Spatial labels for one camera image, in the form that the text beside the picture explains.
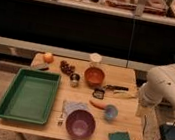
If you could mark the grey scrub block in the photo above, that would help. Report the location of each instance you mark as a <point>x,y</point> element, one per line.
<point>41,66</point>

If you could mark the small blue cup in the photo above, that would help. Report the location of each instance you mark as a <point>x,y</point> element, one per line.
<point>110,112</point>

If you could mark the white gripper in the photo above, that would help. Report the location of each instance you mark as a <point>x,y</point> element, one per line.
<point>142,111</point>

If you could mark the bunch of dark grapes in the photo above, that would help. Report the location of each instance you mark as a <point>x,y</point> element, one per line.
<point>66,68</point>

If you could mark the grey cloth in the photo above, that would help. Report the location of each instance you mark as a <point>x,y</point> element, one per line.
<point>70,106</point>

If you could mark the orange fruit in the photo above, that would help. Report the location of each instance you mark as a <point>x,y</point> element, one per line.
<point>48,57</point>

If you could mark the orange bowl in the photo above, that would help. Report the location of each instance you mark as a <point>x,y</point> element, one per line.
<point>94,76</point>

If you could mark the green plastic tray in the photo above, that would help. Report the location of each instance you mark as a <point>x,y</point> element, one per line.
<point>30,97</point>

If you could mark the purple bowl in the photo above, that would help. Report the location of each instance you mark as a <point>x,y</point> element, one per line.
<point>80,125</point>

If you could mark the metal fork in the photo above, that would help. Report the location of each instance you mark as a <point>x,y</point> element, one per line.
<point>61,120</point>

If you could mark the black handled knife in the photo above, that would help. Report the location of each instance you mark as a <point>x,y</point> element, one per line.
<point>113,87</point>

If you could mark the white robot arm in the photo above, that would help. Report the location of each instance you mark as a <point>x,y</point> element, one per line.
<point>160,84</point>

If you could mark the orange carrot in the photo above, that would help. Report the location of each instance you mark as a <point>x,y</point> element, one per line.
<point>98,105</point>

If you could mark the small metal cup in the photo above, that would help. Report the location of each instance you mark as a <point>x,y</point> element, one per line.
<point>74,80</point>

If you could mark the green sponge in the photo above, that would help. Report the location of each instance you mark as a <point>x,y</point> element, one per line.
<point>119,136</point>

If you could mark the black box on floor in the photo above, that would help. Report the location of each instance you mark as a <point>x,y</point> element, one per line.
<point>167,132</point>

